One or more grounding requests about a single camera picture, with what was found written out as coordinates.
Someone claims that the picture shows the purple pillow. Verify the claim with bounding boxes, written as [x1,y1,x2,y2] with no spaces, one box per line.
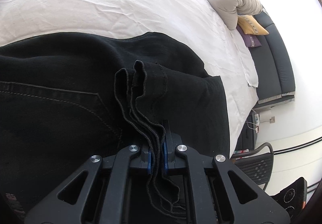
[236,25,262,48]

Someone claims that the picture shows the wall socket by bed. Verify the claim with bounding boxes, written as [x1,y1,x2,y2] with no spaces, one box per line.
[269,116,275,123]

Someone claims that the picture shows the dark upholstered headboard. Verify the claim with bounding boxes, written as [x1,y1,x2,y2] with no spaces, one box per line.
[249,11,296,109]

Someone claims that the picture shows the yellow pillow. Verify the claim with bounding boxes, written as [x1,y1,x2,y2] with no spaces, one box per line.
[237,15,269,35]

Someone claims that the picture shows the white bed sheet mattress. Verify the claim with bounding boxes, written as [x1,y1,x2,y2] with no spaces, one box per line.
[1,0,258,149]

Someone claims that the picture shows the black pants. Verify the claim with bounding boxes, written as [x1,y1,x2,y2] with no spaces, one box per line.
[1,32,230,219]

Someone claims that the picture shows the black mesh office chair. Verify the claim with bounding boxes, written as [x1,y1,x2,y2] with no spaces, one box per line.
[231,142,274,190]

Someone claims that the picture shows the black controller device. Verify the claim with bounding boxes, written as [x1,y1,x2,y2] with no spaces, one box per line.
[271,177,307,221]

